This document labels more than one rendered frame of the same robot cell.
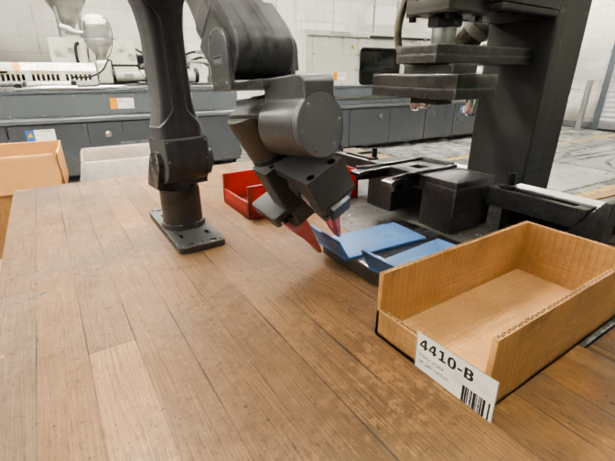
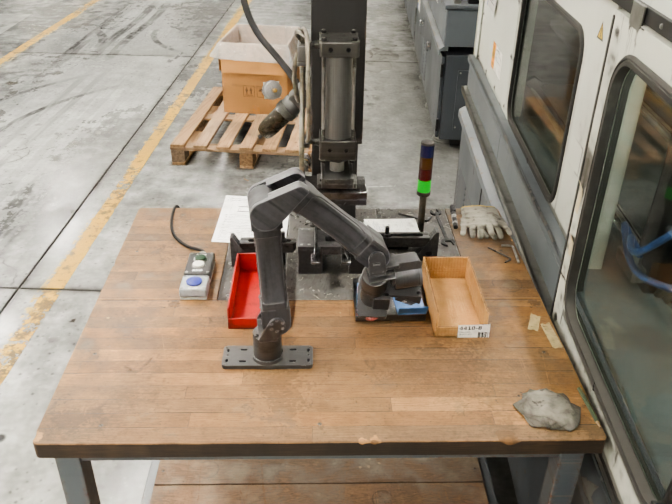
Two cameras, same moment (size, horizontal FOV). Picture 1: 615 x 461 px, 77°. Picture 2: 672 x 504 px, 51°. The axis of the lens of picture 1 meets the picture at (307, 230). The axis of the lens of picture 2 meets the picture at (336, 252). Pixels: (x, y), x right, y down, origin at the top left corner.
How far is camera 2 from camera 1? 143 cm
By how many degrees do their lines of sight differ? 53
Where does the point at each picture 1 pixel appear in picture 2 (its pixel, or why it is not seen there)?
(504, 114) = not seen: hidden behind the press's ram
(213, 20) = (371, 248)
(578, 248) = (448, 261)
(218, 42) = (378, 257)
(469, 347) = (459, 321)
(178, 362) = (416, 388)
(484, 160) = not seen: hidden behind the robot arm
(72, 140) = not seen: outside the picture
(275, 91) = (403, 267)
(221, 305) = (381, 368)
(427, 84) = (346, 198)
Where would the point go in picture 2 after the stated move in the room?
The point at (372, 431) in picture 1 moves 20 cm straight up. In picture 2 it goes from (477, 359) to (488, 285)
